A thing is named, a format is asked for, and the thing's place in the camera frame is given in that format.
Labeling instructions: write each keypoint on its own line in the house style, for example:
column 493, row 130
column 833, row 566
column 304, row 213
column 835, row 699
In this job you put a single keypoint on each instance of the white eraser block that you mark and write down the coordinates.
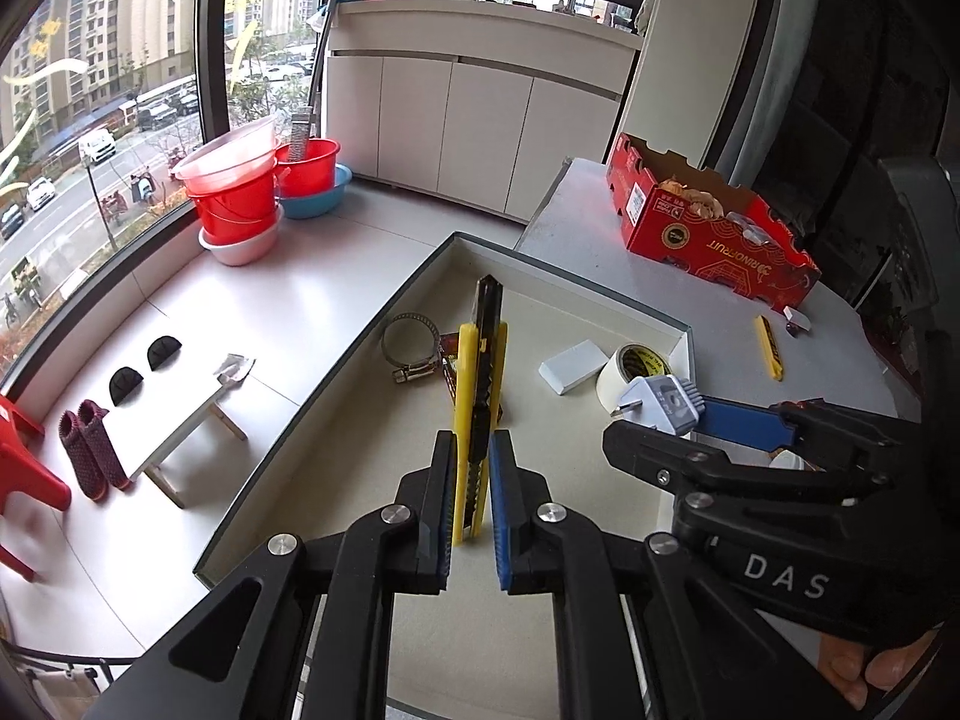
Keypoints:
column 795, row 319

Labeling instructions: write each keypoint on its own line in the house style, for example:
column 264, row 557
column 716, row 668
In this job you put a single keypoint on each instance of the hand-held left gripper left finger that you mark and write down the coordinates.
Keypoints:
column 435, row 517

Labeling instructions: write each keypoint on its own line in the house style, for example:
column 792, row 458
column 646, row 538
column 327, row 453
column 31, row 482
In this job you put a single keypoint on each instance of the small yellow utility knife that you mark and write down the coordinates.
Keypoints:
column 769, row 349

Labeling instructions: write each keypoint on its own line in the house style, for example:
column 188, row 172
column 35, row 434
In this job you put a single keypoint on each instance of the person's right hand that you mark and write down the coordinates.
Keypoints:
column 847, row 671

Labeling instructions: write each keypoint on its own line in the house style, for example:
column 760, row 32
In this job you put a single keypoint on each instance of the large yellow utility knife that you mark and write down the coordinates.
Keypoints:
column 469, row 390

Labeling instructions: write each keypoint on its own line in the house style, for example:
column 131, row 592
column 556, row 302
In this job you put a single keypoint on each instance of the masking tape roll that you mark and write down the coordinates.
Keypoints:
column 615, row 390

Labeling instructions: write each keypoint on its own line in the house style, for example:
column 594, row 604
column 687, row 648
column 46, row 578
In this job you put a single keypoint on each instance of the red knitted slipper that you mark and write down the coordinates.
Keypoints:
column 105, row 442
column 82, row 457

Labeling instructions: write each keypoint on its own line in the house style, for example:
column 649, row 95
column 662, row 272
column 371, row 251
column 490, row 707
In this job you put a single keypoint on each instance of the blue basin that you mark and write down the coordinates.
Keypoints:
column 330, row 202

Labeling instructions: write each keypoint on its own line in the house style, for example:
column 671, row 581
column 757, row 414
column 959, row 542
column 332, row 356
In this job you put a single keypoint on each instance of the white kitchen cabinet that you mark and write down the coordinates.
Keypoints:
column 487, row 120

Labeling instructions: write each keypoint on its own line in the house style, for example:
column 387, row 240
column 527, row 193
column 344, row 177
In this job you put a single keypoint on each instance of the white flat box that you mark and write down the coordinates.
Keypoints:
column 574, row 367

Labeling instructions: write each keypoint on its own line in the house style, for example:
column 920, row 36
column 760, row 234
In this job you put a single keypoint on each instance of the dark green tray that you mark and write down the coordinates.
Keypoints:
column 337, row 427

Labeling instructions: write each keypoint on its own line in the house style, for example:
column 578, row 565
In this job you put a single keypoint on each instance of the grey power adapter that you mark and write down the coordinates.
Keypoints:
column 667, row 405

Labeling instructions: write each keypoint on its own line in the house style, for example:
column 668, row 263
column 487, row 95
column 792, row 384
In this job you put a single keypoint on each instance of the red bucket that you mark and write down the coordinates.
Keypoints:
column 311, row 172
column 236, row 214

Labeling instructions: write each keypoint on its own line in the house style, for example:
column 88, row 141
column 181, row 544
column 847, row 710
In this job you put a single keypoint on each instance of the red cardboard box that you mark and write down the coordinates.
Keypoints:
column 712, row 247

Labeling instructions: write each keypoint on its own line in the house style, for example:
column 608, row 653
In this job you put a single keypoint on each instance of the brush with long pole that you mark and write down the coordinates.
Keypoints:
column 300, row 139

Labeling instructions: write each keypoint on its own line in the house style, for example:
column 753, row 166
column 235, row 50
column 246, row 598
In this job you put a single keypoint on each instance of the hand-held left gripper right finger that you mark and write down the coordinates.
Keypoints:
column 504, row 517

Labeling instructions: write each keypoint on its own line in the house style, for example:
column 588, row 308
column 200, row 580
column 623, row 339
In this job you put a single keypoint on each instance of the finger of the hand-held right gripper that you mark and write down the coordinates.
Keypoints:
column 742, row 424
column 660, row 457

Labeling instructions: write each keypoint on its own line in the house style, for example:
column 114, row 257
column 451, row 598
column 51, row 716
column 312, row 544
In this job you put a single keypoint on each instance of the black half-round pad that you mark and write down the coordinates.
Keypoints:
column 125, row 386
column 163, row 354

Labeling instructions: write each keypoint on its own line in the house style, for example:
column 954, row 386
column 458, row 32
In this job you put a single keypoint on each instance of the red plastic chair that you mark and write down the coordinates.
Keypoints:
column 34, row 472

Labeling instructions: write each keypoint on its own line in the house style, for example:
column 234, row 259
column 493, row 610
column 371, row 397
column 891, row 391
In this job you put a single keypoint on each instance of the small white table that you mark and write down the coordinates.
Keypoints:
column 187, row 435

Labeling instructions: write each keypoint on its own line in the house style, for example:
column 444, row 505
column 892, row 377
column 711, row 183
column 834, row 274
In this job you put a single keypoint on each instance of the white basin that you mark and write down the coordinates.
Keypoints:
column 244, row 249

